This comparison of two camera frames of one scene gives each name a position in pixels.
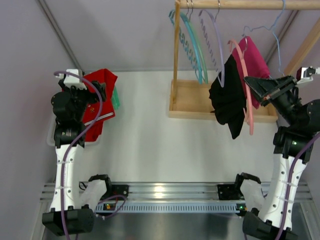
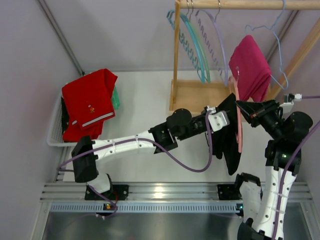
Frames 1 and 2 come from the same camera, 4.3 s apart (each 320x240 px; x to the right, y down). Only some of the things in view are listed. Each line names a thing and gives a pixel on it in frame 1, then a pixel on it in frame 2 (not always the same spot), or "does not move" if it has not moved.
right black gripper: (276, 90) -> (261, 111)
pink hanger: (248, 87) -> (234, 84)
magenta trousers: (256, 65) does not move
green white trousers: (115, 98) does not move
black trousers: (229, 101) -> (225, 142)
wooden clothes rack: (190, 98) does not move
